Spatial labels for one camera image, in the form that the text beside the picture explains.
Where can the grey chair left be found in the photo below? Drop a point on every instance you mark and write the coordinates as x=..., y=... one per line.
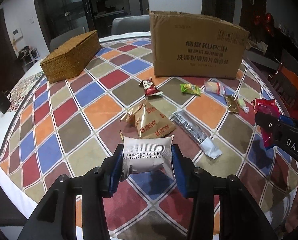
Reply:
x=61, y=39

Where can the colourful checkered tablecloth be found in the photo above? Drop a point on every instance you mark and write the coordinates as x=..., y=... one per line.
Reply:
x=69, y=127

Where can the brown cardboard box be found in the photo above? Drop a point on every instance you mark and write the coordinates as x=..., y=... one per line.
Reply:
x=195, y=45

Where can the black mug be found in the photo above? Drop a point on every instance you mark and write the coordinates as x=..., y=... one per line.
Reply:
x=5, y=101

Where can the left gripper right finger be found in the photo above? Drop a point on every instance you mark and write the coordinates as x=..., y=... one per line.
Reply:
x=240, y=215

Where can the clear white snack packet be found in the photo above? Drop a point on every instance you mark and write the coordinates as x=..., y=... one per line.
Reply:
x=214, y=87

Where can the black silver stick packet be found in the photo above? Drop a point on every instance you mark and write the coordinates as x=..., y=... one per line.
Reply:
x=197, y=134

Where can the small brown gold packet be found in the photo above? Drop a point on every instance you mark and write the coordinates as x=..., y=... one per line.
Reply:
x=232, y=105

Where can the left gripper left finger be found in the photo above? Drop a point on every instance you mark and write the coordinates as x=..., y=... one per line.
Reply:
x=55, y=215

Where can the green candy packet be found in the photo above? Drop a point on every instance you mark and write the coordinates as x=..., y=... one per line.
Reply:
x=188, y=88

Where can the pale green wrapped candy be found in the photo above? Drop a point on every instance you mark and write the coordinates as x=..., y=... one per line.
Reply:
x=242, y=104

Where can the white low cabinet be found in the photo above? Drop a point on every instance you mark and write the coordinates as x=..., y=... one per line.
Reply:
x=254, y=54

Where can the glass sliding door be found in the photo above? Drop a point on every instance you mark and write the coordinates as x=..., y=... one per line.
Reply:
x=57, y=17

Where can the white shoe rack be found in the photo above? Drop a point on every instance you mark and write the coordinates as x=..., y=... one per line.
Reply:
x=28, y=57

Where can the red hawthorn snack packet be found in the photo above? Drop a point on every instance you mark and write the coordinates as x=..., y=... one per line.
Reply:
x=268, y=107

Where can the woven wicker basket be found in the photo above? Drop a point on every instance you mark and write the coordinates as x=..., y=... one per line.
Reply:
x=69, y=59

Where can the small red snack packet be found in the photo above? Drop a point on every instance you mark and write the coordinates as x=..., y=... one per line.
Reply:
x=150, y=88

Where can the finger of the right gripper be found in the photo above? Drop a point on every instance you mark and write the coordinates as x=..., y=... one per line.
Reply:
x=271, y=124

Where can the red heart balloons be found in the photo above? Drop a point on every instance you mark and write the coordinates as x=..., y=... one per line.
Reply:
x=264, y=23

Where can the gold biscuit packet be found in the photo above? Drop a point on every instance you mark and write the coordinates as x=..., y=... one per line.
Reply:
x=149, y=122

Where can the grey chair middle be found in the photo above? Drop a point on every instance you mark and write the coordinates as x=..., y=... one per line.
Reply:
x=130, y=24

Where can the grey chair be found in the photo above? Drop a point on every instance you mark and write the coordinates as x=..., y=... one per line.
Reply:
x=130, y=24
x=61, y=39

